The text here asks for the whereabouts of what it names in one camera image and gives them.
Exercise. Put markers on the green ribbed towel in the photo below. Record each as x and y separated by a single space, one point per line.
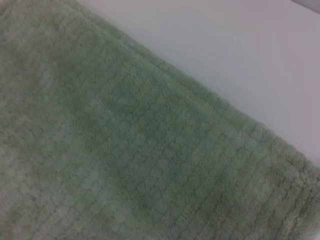
120 140

